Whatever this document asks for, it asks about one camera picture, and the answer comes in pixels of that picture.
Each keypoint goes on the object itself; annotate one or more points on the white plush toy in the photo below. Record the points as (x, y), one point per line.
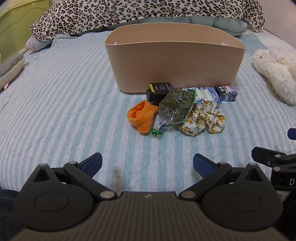
(275, 69)

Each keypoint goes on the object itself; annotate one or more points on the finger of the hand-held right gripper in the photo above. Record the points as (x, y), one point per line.
(292, 134)
(262, 155)

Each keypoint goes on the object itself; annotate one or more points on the pale green bed frame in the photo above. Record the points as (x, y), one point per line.
(16, 20)

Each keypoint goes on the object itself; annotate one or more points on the small dark printed box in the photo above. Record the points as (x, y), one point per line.
(226, 92)

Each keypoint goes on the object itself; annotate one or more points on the blue striped bed sheet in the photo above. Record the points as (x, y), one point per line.
(57, 104)

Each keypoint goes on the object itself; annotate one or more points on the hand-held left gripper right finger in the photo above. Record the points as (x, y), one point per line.
(202, 164)

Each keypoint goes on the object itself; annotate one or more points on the leopard print blanket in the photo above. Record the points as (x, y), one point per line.
(143, 11)

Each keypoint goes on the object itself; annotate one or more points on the floral fabric scrunchie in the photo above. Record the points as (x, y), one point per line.
(208, 119)

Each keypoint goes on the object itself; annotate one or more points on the grey and cream cushion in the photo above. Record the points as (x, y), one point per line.
(10, 67)

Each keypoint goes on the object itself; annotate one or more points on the orange cloth pouch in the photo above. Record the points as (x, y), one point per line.
(142, 115)

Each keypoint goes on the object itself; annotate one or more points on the beige plastic storage bin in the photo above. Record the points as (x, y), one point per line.
(173, 62)

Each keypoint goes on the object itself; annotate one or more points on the person's leg in jeans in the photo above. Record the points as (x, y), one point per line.
(9, 213)

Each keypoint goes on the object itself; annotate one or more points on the pink floral pillow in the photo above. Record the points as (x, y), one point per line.
(34, 44)

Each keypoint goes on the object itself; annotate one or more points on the clear bag of dried herbs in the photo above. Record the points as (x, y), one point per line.
(177, 105)

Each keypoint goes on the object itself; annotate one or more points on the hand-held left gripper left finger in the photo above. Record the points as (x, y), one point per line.
(93, 163)

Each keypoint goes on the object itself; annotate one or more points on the black box with yellow edge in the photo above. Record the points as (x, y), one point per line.
(159, 91)

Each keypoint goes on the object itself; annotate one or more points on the blue and white tissue packet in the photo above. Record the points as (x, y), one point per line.
(207, 94)

